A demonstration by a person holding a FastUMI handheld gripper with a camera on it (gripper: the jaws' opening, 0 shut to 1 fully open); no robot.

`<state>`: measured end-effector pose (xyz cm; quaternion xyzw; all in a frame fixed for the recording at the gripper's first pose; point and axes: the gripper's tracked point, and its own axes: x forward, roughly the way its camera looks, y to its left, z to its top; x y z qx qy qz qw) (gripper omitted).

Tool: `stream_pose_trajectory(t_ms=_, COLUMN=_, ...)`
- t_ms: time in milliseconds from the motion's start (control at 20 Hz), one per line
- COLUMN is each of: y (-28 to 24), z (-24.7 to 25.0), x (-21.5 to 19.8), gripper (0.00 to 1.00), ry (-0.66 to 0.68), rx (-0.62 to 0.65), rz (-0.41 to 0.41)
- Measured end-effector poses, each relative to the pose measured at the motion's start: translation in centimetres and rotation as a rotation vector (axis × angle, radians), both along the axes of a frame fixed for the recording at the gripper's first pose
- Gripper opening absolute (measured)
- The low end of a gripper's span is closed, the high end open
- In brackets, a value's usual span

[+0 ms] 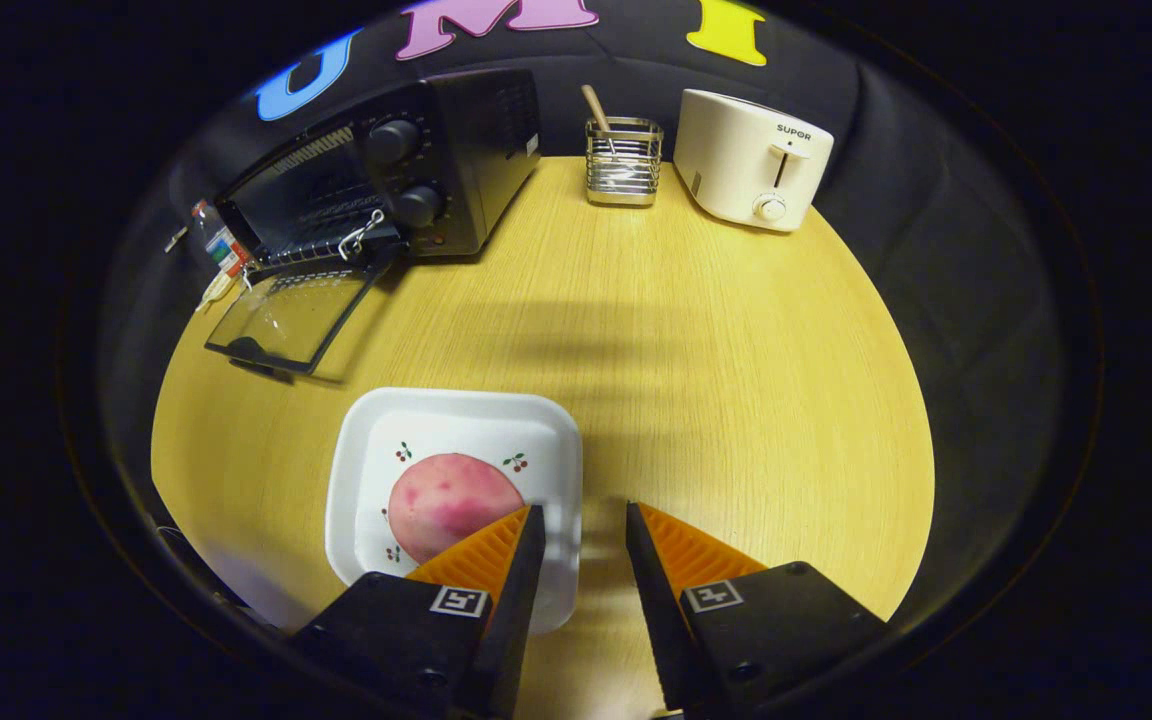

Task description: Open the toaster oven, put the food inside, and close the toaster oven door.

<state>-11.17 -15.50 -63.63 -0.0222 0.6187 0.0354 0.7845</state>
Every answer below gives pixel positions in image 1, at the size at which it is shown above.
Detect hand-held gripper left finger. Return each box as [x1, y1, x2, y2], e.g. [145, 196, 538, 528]
[291, 504, 548, 720]

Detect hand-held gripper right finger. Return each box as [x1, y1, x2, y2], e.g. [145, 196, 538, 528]
[625, 501, 890, 720]

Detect pink round bun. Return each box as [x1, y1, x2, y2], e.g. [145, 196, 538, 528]
[388, 453, 525, 564]

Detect white square plate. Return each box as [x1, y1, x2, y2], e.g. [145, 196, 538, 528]
[325, 387, 584, 635]

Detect black toaster oven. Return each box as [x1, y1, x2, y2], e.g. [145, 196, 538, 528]
[204, 68, 543, 382]

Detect white toaster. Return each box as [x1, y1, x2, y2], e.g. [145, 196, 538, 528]
[673, 88, 835, 233]

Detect colourful labelled packet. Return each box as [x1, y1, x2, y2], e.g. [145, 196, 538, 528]
[191, 200, 255, 311]

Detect wooden spoon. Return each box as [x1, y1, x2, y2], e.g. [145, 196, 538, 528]
[581, 84, 619, 151]

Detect white cable tie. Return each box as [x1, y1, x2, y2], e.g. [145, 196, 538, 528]
[339, 208, 387, 263]

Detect metal wire oven rack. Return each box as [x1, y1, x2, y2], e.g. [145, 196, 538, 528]
[251, 190, 387, 269]

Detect metal wire utensil holder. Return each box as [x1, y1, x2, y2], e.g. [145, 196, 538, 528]
[585, 117, 664, 208]

